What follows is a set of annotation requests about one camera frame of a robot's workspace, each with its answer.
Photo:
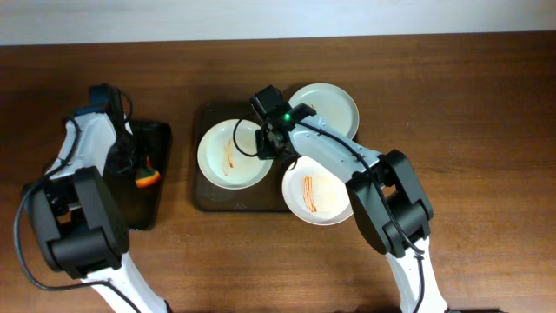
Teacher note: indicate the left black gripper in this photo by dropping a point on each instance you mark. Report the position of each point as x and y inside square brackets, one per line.
[131, 158]

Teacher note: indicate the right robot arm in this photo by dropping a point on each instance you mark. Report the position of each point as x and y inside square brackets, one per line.
[390, 207]

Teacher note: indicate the white plate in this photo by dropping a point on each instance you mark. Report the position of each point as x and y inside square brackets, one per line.
[223, 164]
[332, 103]
[314, 194]

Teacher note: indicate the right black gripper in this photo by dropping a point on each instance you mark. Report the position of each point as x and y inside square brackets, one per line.
[267, 142]

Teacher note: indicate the orange green scrub sponge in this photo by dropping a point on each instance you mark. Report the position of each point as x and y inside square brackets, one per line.
[146, 175]

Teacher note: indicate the brown serving tray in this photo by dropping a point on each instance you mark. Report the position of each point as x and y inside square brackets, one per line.
[263, 197]

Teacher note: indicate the small black tray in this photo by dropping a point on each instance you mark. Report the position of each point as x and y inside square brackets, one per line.
[139, 206]

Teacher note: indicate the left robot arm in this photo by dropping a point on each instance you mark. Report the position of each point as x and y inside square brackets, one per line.
[75, 219]

